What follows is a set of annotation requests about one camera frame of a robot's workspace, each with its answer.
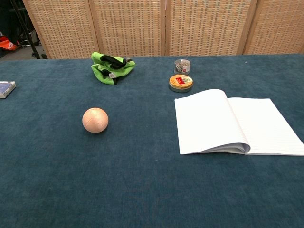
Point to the clear jar of clips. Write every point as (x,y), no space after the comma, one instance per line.
(182,67)

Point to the blue card box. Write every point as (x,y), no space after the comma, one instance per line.
(6,89)

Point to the green black-trimmed cloth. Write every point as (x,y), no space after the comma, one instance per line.
(102,73)

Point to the dark blue felt table mat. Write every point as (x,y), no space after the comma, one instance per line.
(142,178)

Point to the pink ball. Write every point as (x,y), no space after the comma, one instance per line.
(95,120)

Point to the woven wooden screen panel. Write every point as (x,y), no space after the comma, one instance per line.
(209,26)
(278,26)
(64,28)
(128,26)

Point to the orange bag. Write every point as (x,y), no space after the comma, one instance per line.
(7,44)

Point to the white lined notebook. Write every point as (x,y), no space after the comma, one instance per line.
(204,118)

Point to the black tripod stand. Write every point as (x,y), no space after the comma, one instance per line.
(31,35)

